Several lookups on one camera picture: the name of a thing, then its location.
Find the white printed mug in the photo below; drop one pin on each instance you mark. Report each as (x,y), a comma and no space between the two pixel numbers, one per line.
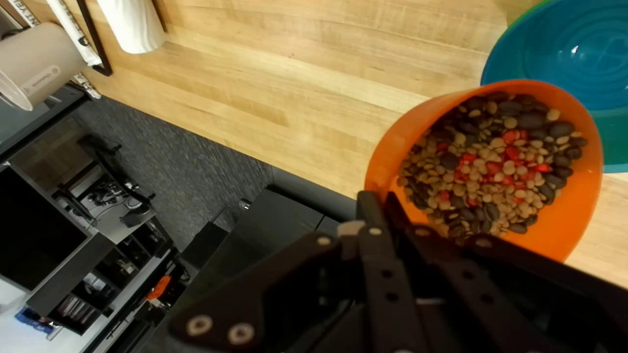
(40,65)

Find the teal green bowl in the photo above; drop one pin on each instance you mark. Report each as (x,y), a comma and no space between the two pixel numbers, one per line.
(576,51)

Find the white paper towel roll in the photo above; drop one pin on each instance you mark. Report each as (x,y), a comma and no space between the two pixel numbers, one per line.
(134,26)

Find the mixed dried beans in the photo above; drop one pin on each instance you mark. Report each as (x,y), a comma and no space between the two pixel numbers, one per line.
(497,169)

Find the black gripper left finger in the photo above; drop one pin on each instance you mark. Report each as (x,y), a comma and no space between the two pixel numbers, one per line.
(379,275)

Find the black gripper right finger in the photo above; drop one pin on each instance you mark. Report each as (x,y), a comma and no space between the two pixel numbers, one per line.
(472,287)

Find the orange plastic bowl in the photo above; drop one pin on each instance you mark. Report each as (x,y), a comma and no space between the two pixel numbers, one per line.
(576,216)

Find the black electronics rack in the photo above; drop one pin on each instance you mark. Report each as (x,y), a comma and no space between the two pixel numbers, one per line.
(59,236)

